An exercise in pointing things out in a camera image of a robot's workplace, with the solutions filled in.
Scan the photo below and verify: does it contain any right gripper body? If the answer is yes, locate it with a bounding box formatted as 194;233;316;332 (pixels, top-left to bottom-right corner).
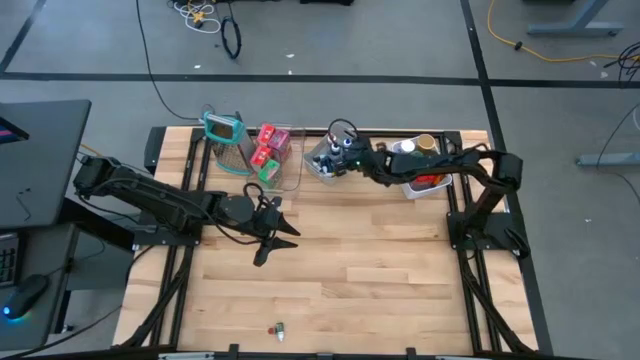
331;138;374;178

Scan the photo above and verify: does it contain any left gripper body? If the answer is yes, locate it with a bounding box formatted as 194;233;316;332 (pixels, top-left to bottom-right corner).
244;195;284;268

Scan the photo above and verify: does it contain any grey plastic bin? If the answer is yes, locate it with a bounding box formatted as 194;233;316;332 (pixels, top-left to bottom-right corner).
303;127;362;187

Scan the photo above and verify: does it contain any white perforated basket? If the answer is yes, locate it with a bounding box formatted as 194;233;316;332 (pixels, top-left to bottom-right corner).
391;134;454;201

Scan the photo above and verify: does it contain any green spice box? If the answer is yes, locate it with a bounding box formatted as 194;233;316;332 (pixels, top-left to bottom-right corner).
258;158;282;184

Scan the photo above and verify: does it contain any clear plastic bin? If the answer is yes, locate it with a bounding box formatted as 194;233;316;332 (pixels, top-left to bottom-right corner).
248;124;307;194

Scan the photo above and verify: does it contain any smoked paprika tin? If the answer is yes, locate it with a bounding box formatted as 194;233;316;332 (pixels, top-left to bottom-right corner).
269;128;293;153

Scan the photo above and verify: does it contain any red spice tin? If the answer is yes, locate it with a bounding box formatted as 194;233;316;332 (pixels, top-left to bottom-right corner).
257;123;277;147

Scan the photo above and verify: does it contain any black desk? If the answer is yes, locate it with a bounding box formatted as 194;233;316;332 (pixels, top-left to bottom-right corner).
0;98;93;230

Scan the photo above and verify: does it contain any black computer mouse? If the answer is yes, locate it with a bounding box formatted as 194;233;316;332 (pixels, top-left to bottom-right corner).
2;273;51;321

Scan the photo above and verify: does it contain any desk with grey legs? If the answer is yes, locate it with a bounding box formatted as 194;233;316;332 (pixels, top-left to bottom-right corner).
525;0;625;38

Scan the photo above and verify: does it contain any grey desk foot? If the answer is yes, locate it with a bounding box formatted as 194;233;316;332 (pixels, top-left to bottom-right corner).
574;152;640;168

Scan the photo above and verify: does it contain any grey side desk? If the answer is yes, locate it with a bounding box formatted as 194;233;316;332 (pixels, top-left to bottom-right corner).
0;222;81;351

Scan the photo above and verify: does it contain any black keyboard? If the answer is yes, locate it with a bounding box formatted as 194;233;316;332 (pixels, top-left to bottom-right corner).
0;233;22;290

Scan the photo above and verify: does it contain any monitor screen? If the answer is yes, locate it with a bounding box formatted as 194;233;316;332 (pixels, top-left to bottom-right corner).
0;116;30;146

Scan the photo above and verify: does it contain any box grater teal handle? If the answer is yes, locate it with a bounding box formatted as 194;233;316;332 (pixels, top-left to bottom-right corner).
202;111;257;177

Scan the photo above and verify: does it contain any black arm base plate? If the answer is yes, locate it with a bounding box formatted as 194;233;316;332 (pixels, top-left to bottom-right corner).
447;209;530;251
132;207;206;247

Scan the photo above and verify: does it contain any black table frame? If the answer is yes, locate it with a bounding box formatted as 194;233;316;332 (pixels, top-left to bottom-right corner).
112;124;555;360

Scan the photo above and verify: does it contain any black coiled cable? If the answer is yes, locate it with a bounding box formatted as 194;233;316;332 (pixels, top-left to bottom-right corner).
220;15;243;61

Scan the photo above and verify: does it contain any yellow extension cord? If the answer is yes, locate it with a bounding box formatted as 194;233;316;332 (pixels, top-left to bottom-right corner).
487;0;621;64

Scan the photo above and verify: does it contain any black floor cable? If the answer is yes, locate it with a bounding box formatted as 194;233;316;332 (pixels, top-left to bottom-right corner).
134;0;204;123

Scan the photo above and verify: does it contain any white cable bundle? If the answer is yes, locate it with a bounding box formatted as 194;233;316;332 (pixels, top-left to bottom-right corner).
168;0;222;35

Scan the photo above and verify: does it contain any black cable bundle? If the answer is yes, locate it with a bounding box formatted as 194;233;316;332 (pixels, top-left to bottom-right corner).
602;41;640;84

